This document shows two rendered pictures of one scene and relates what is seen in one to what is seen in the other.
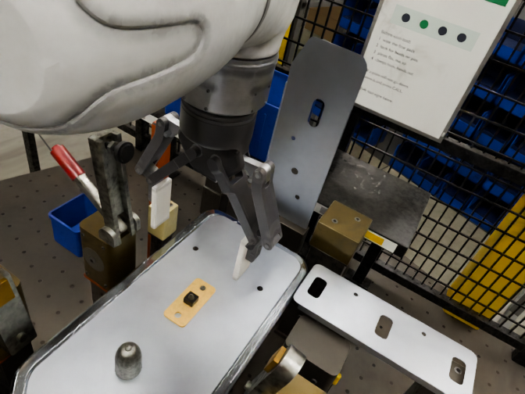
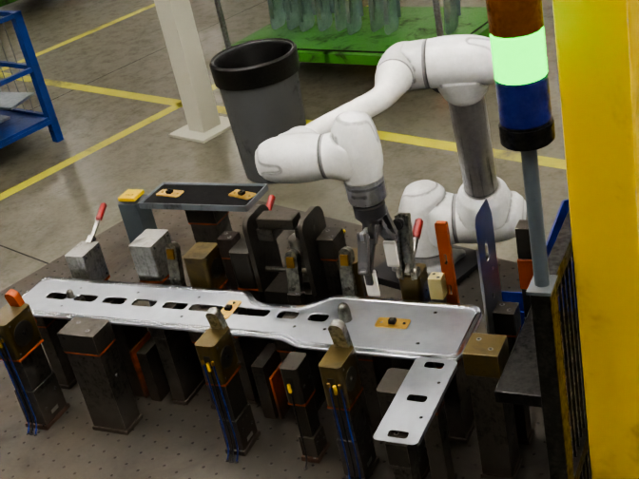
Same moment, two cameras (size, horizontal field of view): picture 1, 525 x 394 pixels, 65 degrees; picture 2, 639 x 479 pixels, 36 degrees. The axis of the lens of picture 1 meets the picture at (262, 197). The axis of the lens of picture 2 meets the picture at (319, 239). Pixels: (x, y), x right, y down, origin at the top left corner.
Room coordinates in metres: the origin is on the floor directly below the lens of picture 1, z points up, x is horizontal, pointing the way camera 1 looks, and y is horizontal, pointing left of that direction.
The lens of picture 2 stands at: (0.54, -1.97, 2.33)
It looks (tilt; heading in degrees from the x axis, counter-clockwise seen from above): 28 degrees down; 99
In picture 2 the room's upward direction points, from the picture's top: 12 degrees counter-clockwise
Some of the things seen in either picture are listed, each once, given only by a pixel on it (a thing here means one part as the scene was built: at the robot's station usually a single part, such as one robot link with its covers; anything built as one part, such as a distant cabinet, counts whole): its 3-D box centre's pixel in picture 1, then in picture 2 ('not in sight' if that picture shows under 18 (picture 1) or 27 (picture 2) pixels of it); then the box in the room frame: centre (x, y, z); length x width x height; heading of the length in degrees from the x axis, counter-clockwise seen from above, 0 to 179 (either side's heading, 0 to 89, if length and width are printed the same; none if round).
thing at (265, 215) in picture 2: not in sight; (299, 288); (0.09, 0.39, 0.95); 0.18 x 0.13 x 0.49; 159
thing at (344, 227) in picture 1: (317, 281); (493, 409); (0.57, -0.16, 0.88); 0.08 x 0.08 x 0.36; 69
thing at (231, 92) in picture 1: (225, 70); (365, 189); (0.36, 0.06, 1.37); 0.09 x 0.09 x 0.06
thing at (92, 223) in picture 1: (105, 290); (423, 324); (0.43, 0.23, 0.87); 0.10 x 0.07 x 0.35; 69
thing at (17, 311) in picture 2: not in sight; (25, 370); (-0.69, 0.26, 0.88); 0.14 x 0.09 x 0.36; 69
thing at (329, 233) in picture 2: not in sight; (343, 299); (0.21, 0.35, 0.91); 0.07 x 0.05 x 0.42; 69
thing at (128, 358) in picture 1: (128, 360); (344, 314); (0.24, 0.11, 1.02); 0.03 x 0.03 x 0.07
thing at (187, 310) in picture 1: (191, 299); (392, 321); (0.36, 0.06, 1.01); 0.08 x 0.04 x 0.01; 160
